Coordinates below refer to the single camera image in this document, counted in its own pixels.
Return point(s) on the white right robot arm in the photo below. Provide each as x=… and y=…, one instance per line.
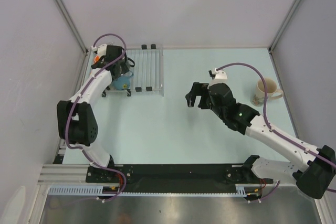
x=309, y=167

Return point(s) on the orange cup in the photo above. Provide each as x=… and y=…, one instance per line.
x=96, y=59

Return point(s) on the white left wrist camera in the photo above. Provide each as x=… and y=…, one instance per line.
x=99, y=50

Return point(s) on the grey mug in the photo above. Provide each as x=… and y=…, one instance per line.
x=130, y=62

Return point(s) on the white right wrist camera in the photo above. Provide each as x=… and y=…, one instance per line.
x=218, y=75

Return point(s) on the slotted cable duct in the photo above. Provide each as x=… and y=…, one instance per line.
x=101, y=191

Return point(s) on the beige patterned ceramic mug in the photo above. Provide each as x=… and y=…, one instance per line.
x=266, y=88

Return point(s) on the clear acrylic dish rack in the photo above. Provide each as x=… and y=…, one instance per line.
x=148, y=71

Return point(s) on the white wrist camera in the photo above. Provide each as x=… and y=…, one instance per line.
x=218, y=75
x=99, y=50

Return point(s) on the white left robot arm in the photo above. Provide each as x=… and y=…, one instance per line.
x=77, y=124

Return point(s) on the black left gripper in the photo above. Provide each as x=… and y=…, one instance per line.
x=123, y=66

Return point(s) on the light blue mug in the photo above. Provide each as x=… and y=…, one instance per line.
x=123, y=82

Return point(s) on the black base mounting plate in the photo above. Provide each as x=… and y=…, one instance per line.
x=187, y=178

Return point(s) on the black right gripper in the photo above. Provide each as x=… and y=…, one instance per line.
x=198, y=89

